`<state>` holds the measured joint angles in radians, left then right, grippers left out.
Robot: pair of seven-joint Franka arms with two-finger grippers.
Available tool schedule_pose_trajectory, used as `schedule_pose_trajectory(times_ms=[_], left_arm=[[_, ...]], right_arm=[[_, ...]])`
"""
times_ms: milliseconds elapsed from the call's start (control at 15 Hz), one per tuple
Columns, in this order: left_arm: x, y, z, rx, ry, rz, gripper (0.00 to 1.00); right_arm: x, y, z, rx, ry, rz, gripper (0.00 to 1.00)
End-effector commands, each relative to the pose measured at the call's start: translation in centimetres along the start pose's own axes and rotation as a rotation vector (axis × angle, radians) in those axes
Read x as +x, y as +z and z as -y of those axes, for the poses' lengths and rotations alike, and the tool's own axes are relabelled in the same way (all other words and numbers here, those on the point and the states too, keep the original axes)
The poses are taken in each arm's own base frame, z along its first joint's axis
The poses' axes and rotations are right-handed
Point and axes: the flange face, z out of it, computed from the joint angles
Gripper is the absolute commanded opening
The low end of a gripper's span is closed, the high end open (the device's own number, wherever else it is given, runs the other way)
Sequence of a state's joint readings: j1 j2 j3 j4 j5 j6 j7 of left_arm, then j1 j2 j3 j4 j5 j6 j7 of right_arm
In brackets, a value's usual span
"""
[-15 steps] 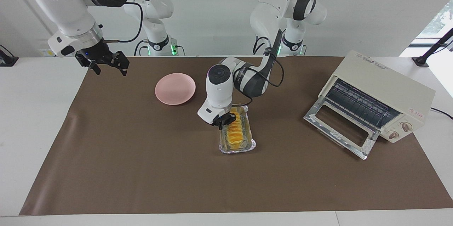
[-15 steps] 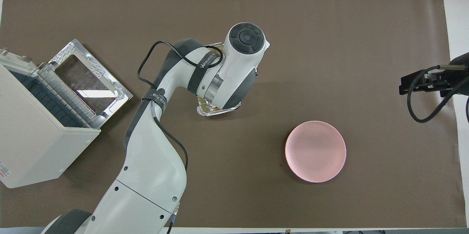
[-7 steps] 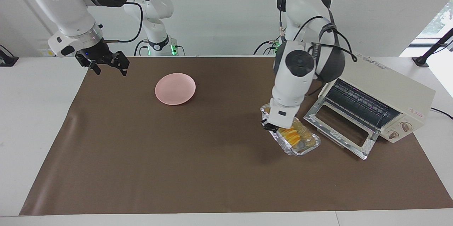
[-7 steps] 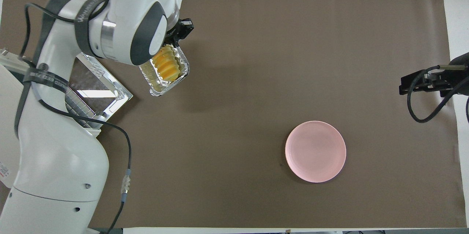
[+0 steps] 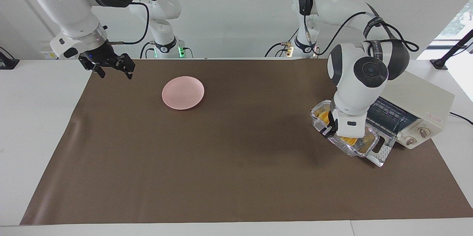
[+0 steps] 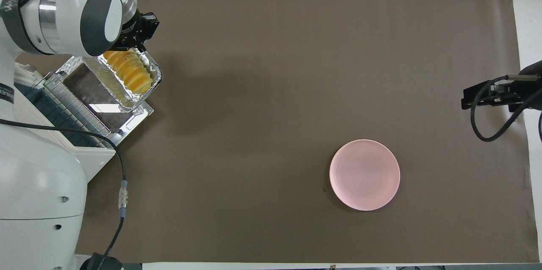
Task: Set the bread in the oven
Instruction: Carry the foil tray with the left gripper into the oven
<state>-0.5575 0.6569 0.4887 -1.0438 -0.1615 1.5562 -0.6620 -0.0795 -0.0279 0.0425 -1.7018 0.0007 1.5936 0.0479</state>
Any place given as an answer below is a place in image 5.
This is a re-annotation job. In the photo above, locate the sliced yellow bread loaf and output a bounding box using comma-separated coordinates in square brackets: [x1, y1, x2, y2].
[315, 104, 374, 147]

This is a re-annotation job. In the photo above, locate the aluminium foil tray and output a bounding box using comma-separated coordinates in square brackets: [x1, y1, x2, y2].
[310, 99, 381, 157]

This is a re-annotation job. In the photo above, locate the chrome glass oven door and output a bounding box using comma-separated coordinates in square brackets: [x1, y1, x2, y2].
[365, 132, 398, 168]

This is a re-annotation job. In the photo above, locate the white toaster oven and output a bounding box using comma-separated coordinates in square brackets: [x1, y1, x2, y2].
[364, 71, 456, 150]

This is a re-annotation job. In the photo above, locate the pink round plate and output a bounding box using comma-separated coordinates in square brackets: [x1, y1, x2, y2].
[161, 76, 205, 111]

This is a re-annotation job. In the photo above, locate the brown table mat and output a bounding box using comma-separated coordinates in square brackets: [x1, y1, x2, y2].
[20, 58, 473, 226]

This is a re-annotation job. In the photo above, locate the black table clamp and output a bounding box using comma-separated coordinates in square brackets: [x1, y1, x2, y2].
[0, 46, 20, 70]

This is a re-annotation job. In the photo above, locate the bright window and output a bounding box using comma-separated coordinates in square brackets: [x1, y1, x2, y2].
[435, 0, 473, 48]

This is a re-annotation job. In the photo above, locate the black base cable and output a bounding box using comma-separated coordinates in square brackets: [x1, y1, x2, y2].
[139, 41, 156, 59]

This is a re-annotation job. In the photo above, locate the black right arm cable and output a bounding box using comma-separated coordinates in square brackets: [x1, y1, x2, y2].
[107, 2, 150, 45]

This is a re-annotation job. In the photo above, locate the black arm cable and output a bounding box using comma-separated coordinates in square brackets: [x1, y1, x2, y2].
[300, 0, 420, 56]
[107, 2, 150, 45]

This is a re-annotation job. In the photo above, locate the white wall socket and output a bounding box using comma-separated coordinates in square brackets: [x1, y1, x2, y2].
[40, 48, 60, 60]

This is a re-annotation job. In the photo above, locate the oven wire rack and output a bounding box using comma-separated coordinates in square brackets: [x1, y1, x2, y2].
[369, 97, 419, 134]

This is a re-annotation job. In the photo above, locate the black cable with metal connector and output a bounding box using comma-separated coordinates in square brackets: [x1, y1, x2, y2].
[264, 27, 300, 58]

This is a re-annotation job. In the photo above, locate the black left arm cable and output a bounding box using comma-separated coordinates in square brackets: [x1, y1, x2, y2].
[300, 0, 420, 56]

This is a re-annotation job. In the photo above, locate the black camera stand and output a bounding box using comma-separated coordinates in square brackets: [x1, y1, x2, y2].
[430, 29, 473, 70]

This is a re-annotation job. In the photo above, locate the black oven power cable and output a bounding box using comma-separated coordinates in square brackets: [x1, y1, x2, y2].
[449, 112, 473, 126]

